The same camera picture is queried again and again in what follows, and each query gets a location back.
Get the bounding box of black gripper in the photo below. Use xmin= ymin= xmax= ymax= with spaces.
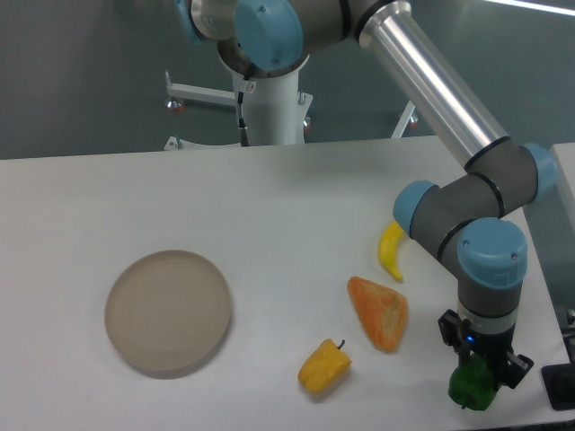
xmin=438 ymin=309 xmax=534 ymax=389

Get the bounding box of green toy pepper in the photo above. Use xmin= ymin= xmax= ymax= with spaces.
xmin=448 ymin=354 xmax=497 ymax=411

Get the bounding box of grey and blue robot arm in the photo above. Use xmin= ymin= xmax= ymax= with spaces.
xmin=175 ymin=1 xmax=557 ymax=388

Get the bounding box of yellow toy pepper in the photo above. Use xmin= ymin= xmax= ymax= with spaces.
xmin=297 ymin=339 xmax=352 ymax=395

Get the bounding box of black device at table edge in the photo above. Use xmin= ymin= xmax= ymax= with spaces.
xmin=541 ymin=364 xmax=574 ymax=411

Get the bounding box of orange toy bread slice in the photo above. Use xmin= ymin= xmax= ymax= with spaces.
xmin=347 ymin=277 xmax=409 ymax=354

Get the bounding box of yellow toy banana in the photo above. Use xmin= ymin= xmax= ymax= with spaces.
xmin=377 ymin=221 xmax=404 ymax=282

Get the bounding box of beige round plate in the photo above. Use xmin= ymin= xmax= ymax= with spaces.
xmin=104 ymin=250 xmax=233 ymax=380

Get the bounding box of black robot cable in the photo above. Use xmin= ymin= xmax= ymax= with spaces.
xmin=235 ymin=62 xmax=258 ymax=147

